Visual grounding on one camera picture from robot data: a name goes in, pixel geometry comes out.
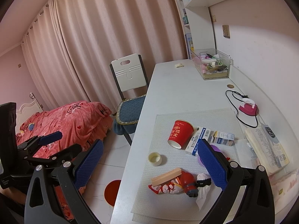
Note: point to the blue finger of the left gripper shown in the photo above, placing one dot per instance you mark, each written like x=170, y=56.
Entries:
x=48, y=139

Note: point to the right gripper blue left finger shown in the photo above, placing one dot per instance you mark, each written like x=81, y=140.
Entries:
x=86, y=162

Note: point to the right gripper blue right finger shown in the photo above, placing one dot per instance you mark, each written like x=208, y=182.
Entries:
x=218, y=175

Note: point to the purple silicone cup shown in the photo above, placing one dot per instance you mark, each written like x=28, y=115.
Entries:
x=216, y=150

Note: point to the white tissue with black scrunchie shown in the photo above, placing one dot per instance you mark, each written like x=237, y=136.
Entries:
x=203, y=184

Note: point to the small white medicine box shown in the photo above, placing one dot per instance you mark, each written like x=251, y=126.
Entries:
x=222, y=138

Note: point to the blue white medicine box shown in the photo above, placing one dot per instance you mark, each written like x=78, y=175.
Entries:
x=199, y=134

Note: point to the red figurine doll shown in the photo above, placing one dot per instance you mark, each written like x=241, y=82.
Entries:
x=183, y=183

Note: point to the red paper cup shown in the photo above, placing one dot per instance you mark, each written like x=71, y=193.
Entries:
x=180, y=134

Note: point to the roll of tape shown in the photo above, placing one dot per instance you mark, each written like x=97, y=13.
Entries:
x=155, y=159

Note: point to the tan cardboard box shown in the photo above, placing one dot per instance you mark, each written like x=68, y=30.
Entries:
x=165, y=177

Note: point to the orange trash bin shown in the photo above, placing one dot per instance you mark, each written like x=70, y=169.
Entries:
x=111, y=192

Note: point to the red bed cover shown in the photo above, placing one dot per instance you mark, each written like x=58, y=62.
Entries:
x=80, y=123

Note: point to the white headboard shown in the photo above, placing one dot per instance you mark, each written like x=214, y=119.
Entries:
x=26, y=110

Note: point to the white woven placemat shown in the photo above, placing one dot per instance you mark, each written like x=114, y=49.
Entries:
x=178, y=208

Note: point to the open book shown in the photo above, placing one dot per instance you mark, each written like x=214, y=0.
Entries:
x=267, y=147

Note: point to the pink mini iron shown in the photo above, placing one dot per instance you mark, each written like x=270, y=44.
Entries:
x=248, y=107

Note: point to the pink curtain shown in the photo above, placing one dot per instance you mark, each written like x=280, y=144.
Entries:
x=70, y=44

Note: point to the clear organizer box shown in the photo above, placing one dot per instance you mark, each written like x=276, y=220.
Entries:
x=211, y=63

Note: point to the white folding chair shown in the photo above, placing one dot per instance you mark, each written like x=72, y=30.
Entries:
x=129, y=74

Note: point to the small cream eraser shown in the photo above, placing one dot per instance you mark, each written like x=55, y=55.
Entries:
x=179, y=65

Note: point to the wall socket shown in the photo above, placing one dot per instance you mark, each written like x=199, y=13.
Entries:
x=226, y=32

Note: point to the white wall shelf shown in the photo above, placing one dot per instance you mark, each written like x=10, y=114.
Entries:
x=197, y=21

